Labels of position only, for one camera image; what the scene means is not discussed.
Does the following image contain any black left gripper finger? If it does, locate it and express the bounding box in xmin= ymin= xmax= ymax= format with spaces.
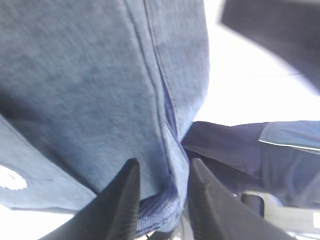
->
xmin=42 ymin=158 xmax=140 ymax=240

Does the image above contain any dark blue lunch bag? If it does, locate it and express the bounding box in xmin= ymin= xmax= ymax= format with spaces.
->
xmin=0 ymin=0 xmax=320 ymax=236

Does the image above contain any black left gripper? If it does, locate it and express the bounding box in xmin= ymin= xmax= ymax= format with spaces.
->
xmin=187 ymin=158 xmax=320 ymax=240

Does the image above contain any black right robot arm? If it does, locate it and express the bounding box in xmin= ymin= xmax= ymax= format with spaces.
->
xmin=221 ymin=0 xmax=320 ymax=90

